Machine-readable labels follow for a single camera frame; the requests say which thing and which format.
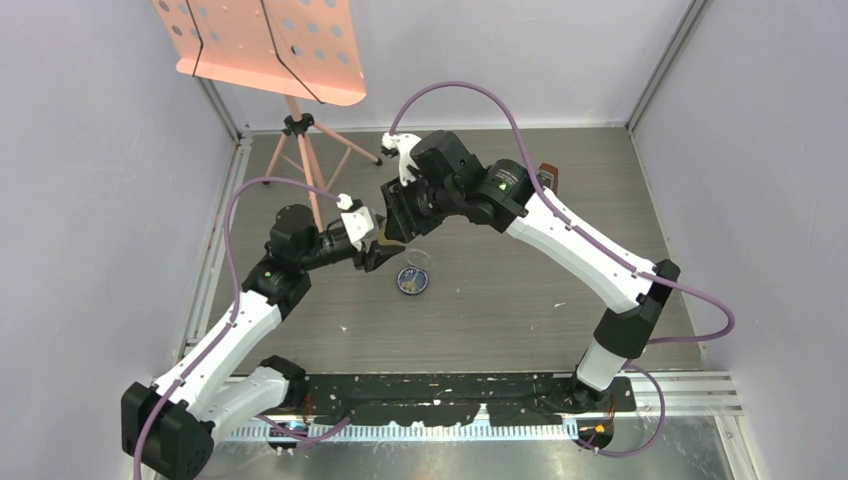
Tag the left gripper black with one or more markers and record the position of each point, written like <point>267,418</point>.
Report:
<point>376,255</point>

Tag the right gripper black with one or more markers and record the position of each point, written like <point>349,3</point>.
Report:
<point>403,223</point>

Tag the blue round pill box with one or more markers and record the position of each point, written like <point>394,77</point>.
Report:
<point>413,279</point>

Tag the clear pill bottle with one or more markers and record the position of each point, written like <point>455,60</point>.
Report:
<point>381,237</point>

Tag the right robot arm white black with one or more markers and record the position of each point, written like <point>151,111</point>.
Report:
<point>439,177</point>

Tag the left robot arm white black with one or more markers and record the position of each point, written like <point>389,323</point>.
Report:
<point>173,425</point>

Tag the brown wooden metronome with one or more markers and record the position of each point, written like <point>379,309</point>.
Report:
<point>547,175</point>

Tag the pink music stand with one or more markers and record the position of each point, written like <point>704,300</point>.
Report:
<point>297,49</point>

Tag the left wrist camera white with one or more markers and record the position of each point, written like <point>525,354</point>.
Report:
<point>360,221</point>

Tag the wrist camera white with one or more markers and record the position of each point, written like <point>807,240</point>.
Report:
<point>360,221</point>
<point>400,146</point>

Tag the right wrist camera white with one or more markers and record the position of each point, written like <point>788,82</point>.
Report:
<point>400,146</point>

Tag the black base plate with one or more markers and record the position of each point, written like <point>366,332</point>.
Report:
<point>450,399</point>

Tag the aluminium rail frame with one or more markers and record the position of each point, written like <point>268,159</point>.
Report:
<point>213,255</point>

